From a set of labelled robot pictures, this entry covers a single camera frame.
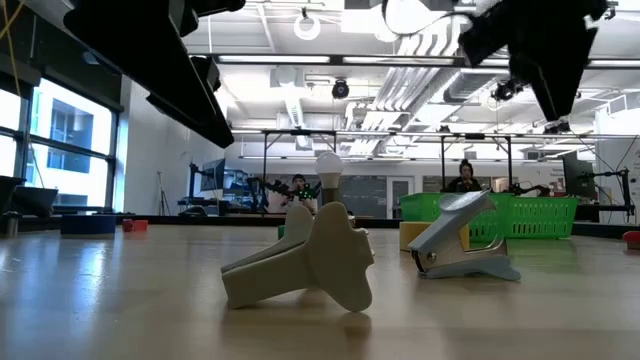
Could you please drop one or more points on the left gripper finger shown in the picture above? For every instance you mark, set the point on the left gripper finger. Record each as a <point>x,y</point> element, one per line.
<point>207,70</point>
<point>145,50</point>

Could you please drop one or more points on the small grey metal post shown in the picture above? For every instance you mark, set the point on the small grey metal post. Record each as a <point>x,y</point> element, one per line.
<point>11,225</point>

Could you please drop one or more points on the yellow block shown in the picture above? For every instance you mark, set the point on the yellow block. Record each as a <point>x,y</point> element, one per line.
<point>410,232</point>

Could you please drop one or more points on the person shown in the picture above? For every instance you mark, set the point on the person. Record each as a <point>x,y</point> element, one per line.
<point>299,186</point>
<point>465,176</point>

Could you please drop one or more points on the white light bulb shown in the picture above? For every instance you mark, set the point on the white light bulb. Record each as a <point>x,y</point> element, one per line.
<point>328,167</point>

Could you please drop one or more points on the black ceiling spotlight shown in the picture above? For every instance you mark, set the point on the black ceiling spotlight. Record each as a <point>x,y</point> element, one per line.
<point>340,89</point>
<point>557,127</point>
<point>506,91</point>

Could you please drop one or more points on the black background rig frame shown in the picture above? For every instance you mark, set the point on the black background rig frame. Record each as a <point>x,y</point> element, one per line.
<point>265,165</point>
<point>443,165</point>

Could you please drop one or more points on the overhead LED light bar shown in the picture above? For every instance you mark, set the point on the overhead LED light bar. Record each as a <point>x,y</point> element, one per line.
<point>275,59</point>

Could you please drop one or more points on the black monitor on arm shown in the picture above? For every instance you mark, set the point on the black monitor on arm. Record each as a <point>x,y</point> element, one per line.
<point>215,175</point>

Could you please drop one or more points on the green plastic basket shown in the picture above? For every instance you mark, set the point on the green plastic basket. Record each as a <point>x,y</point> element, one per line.
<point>422,206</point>
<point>545,217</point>

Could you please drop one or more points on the black background robot arm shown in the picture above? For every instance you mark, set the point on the black background robot arm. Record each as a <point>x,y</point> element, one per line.
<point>280,189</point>

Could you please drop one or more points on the black desk monitor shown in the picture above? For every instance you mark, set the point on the black desk monitor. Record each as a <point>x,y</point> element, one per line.
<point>577,175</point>

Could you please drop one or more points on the red staple remover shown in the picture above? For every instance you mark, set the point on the red staple remover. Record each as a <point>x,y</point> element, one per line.
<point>136,225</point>

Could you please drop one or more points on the black aluminium table frame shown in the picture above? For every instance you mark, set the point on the black aluminium table frame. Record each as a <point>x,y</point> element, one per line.
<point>225,220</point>

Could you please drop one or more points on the dark tilted panel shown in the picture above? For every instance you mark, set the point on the dark tilted panel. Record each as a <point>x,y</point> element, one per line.
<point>35,200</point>

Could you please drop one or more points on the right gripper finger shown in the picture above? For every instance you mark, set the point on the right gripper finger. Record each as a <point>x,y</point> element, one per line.
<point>575,70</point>
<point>540,75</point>

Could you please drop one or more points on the grey staple remover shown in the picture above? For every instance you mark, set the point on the grey staple remover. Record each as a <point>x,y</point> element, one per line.
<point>450,235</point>

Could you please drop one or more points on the thin black tripod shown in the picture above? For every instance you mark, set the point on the thin black tripod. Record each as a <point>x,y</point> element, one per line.
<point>162,190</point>

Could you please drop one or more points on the black equipment stand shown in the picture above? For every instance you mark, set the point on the black equipment stand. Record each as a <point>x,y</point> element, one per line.
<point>625,195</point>

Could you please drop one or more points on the small red box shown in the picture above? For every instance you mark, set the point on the small red box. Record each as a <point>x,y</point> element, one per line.
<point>550,192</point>

